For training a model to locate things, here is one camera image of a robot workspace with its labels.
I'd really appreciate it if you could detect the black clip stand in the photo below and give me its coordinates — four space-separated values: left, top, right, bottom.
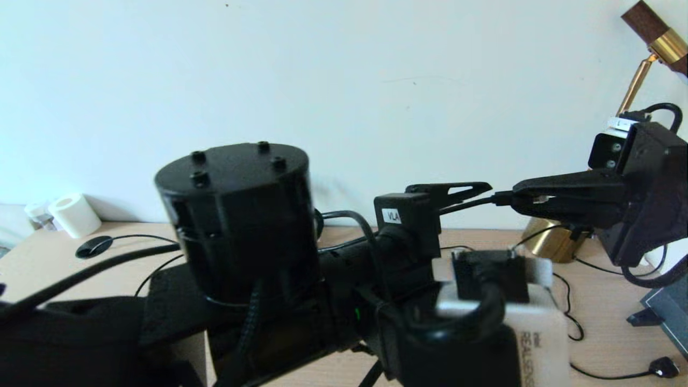
626 309 662 327

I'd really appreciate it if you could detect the brass desk lamp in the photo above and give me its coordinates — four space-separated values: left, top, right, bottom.
521 0 688 264

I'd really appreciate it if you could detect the white toilet paper roll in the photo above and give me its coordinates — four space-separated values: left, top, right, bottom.
48 193 103 239

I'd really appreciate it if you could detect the small clear jar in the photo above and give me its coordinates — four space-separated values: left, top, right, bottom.
24 200 54 231

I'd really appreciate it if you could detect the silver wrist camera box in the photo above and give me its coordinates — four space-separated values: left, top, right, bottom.
587 116 639 170

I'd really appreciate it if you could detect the dark metal camera bracket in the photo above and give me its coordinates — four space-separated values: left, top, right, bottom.
450 249 531 304

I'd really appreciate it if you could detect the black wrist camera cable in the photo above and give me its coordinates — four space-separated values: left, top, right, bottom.
317 210 508 387

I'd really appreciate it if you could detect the black USB cable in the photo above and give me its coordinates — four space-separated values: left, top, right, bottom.
554 271 585 342

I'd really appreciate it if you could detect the black lamp power cable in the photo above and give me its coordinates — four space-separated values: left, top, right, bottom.
511 225 679 380

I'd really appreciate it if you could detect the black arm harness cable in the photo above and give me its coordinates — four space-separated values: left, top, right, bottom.
0 243 182 324

